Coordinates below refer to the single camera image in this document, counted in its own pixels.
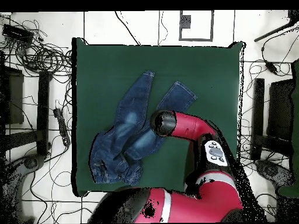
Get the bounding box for dark flat panel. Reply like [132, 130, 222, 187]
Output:
[267, 79, 295, 141]
[4, 67, 25, 125]

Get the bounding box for tangled black cables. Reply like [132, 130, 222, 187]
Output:
[0, 18, 73, 78]

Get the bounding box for grey tripod base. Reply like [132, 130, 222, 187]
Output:
[9, 153, 46, 178]
[255, 159, 295, 187]

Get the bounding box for black stand bar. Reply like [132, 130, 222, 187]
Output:
[251, 78, 265, 160]
[36, 71, 50, 156]

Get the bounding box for dark green table cloth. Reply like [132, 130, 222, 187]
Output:
[71, 37, 245, 197]

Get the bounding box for black power adapter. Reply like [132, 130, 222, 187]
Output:
[265, 60, 278, 74]

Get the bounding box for grey rectangular frame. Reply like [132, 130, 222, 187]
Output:
[179, 10, 215, 42]

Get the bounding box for black electronics box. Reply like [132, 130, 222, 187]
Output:
[2, 23, 34, 44]

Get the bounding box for blue denim jeans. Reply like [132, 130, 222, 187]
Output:
[89, 70, 198, 186]

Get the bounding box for small grey square plate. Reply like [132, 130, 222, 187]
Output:
[182, 15, 192, 29]

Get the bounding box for thin black rod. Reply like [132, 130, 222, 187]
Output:
[253, 19, 299, 43]

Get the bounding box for black power strip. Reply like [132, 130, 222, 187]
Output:
[53, 107, 71, 147]

